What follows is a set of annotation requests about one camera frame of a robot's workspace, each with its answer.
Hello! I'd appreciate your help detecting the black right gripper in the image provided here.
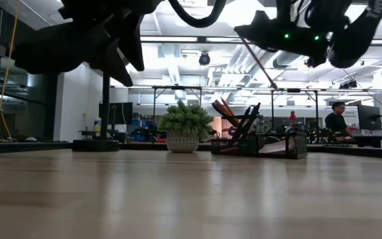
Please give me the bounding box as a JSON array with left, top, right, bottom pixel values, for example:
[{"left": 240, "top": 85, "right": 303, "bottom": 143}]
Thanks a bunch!
[{"left": 233, "top": 11, "right": 330, "bottom": 58}]

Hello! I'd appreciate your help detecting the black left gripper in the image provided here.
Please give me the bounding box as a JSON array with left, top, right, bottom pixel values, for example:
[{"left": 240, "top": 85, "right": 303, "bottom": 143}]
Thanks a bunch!
[{"left": 11, "top": 13, "right": 145, "bottom": 88}]

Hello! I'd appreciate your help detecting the pink sticky note pad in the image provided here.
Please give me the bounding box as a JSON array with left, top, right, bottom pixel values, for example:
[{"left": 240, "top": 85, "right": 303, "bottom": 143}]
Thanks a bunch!
[{"left": 259, "top": 139, "right": 290, "bottom": 154}]

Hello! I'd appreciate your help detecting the black mesh desk organizer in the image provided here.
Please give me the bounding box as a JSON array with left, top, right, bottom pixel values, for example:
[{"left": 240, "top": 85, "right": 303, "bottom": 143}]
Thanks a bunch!
[{"left": 210, "top": 114, "right": 308, "bottom": 159}]

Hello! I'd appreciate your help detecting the black overhead rig beam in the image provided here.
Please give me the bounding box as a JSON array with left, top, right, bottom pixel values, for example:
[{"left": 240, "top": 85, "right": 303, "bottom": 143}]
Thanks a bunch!
[{"left": 140, "top": 34, "right": 382, "bottom": 46}]

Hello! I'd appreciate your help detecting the black desk lamp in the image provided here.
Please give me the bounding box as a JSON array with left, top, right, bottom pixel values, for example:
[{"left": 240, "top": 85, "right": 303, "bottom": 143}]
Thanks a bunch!
[{"left": 72, "top": 68, "right": 120, "bottom": 153}]

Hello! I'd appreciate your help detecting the black computer monitor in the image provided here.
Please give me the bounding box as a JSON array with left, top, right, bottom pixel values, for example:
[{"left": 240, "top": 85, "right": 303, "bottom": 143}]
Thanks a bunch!
[
  {"left": 98, "top": 102, "right": 134, "bottom": 126},
  {"left": 357, "top": 104, "right": 382, "bottom": 131}
]

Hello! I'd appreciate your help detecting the green artificial potted plant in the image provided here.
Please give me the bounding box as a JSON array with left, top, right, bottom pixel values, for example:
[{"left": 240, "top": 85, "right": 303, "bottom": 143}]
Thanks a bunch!
[{"left": 157, "top": 100, "right": 216, "bottom": 154}]

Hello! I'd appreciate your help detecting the black background desk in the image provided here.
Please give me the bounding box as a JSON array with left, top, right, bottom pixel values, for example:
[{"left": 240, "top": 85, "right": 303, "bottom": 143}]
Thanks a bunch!
[{"left": 353, "top": 135, "right": 382, "bottom": 149}]

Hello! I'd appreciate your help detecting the black background rig frame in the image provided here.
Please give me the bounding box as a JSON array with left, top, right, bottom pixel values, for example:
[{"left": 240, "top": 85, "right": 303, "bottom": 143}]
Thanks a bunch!
[
  {"left": 270, "top": 88, "right": 320, "bottom": 133},
  {"left": 152, "top": 85, "right": 203, "bottom": 133}
]

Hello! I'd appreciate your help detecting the yellow cable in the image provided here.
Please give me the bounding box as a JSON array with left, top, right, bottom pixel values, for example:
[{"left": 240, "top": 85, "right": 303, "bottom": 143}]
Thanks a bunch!
[{"left": 0, "top": 0, "right": 21, "bottom": 139}]

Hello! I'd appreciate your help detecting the black aluminium table frame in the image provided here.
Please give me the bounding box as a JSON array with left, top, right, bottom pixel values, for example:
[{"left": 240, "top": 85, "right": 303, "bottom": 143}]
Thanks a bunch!
[{"left": 0, "top": 141, "right": 382, "bottom": 161}]

